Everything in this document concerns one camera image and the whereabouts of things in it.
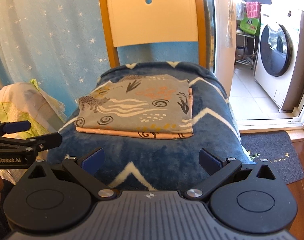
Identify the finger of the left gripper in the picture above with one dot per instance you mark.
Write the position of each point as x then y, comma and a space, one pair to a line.
43, 142
14, 127

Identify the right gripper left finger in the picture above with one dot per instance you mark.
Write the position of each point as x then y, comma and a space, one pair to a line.
83, 170

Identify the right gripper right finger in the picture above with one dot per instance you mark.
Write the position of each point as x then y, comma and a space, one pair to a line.
220, 171

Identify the blue patterned pajama garment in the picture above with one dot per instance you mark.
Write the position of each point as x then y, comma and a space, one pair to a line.
142, 87

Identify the plaid checkered bed sheet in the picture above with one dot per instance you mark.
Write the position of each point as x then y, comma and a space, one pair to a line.
25, 101

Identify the dark grey door mat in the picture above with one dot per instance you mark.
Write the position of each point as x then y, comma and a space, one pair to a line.
278, 149

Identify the peach folded garment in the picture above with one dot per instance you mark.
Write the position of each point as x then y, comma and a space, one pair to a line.
162, 119

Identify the blue star curtain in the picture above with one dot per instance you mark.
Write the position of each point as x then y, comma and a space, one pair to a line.
58, 43

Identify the metal storage rack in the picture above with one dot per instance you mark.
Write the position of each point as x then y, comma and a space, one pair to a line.
246, 49

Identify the white washing machine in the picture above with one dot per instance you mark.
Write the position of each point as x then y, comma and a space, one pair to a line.
280, 64

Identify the green bag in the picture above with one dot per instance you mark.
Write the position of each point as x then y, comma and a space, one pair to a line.
250, 26

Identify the wooden chair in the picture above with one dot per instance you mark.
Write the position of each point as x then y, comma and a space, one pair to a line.
134, 22

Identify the pink towel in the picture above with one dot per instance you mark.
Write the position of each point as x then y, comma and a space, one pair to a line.
253, 9

